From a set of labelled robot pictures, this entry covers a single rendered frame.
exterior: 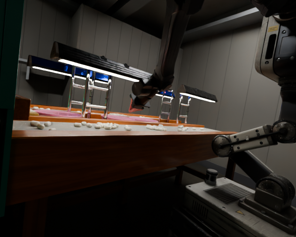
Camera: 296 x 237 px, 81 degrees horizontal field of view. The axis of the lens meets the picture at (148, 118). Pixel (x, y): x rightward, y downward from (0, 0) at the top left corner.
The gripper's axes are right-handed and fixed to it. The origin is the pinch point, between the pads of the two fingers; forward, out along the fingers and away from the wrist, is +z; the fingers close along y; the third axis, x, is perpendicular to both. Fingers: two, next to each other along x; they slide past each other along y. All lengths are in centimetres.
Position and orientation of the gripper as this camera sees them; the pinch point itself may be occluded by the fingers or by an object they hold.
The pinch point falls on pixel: (130, 110)
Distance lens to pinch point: 87.5
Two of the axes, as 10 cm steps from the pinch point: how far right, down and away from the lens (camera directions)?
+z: -6.2, 5.2, 5.9
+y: -7.1, -0.6, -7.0
